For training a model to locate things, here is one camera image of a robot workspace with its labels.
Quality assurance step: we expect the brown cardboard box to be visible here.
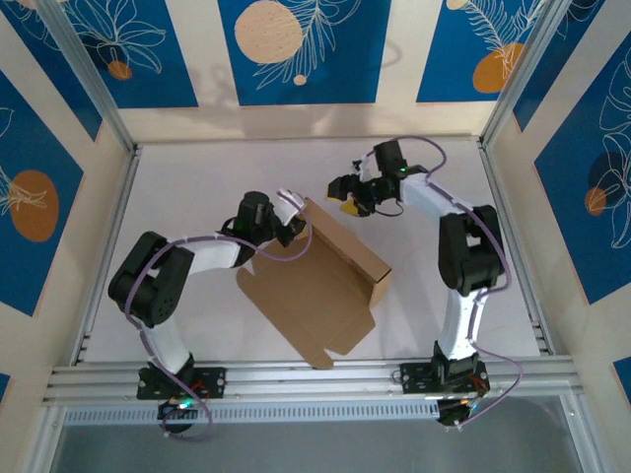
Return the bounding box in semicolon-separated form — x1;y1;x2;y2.
236;196;394;371

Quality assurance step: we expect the blue poster with orange circle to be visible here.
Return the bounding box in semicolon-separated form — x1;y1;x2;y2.
416;0;549;103
534;29;631;305
0;68;85;317

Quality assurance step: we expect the blue poster with beige circle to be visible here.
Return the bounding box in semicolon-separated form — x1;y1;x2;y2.
218;0;393;106

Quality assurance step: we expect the black left controller board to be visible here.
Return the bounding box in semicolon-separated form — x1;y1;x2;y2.
157;397;201;435

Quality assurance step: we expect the black controller board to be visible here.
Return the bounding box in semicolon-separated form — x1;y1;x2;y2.
157;397;201;435
436;396;482;430

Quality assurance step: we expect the black right controller board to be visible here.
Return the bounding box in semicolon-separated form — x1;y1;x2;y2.
436;396;482;430

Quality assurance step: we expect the aluminium mounting rail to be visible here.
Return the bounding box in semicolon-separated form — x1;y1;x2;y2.
41;357;586;410

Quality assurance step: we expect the aluminium corner post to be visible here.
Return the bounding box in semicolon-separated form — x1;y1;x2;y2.
478;0;577;150
35;0;140;158

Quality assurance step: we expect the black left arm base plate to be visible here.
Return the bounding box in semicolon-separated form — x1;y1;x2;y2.
136;365;228;401

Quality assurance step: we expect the blue flower wall poster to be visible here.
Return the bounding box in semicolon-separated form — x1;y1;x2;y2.
512;0;607;133
58;0;199;110
0;0;104;143

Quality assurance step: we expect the grey slotted cable duct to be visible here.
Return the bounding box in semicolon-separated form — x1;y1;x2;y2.
62;399;443;426

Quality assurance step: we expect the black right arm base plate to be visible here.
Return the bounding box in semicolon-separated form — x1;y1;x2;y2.
399;362;489;395

